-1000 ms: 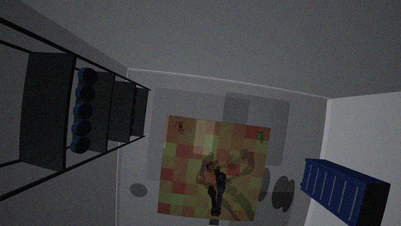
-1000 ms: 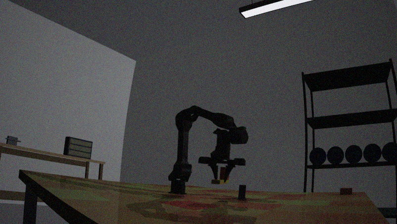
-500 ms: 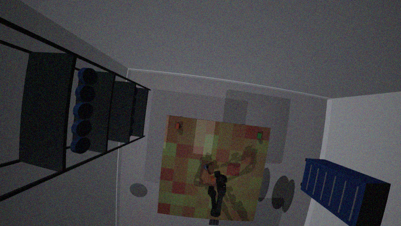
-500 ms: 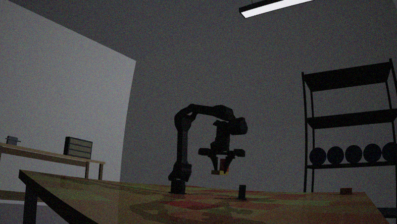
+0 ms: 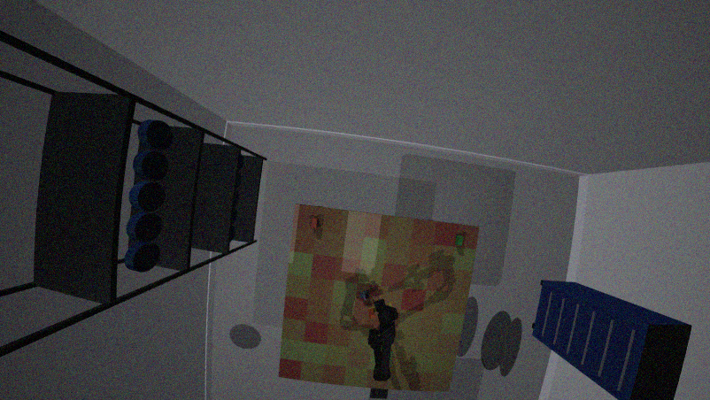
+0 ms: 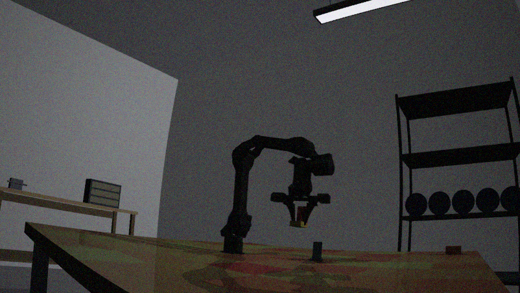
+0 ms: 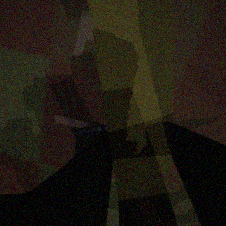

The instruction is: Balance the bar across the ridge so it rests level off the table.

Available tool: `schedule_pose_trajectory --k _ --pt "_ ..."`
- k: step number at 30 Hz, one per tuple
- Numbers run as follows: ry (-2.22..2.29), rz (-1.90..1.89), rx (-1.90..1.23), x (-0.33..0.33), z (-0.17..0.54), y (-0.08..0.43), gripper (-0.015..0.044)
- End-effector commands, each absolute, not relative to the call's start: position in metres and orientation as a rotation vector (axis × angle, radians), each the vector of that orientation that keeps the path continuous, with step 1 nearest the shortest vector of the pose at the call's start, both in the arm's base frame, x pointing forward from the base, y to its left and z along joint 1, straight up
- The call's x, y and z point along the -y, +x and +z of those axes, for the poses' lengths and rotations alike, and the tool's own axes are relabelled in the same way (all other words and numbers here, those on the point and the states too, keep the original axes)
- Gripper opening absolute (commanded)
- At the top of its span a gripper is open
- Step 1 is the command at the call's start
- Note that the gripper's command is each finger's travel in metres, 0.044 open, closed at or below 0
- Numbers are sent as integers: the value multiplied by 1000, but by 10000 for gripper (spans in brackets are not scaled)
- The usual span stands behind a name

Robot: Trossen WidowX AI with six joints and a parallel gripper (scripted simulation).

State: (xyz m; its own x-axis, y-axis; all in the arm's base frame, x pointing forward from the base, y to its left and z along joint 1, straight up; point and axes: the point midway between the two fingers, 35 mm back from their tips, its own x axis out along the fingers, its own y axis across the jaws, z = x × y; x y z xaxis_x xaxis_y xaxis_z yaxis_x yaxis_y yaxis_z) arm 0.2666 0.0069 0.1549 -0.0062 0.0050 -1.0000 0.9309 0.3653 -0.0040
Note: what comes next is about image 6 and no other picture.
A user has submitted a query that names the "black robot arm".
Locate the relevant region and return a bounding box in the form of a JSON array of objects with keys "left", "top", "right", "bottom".
[{"left": 220, "top": 135, "right": 335, "bottom": 254}]

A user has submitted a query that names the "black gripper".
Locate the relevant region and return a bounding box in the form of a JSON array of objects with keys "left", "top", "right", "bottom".
[{"left": 270, "top": 175, "right": 330, "bottom": 225}]

